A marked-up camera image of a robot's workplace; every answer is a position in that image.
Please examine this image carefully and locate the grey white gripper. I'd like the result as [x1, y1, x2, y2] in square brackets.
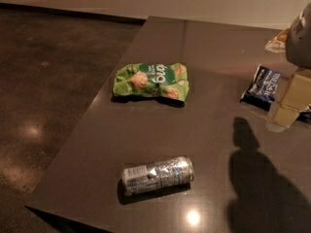
[267, 3, 311, 129]

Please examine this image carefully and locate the blue chip bag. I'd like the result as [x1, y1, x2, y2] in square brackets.
[240, 63, 311, 124]

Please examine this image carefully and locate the orange white snack bag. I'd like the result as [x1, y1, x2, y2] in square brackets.
[264, 28, 290, 53]

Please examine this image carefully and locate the green chip bag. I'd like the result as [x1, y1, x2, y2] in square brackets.
[113, 63, 190, 102]

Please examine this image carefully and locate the silver redbull can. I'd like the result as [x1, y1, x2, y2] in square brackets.
[121, 156, 194, 196]

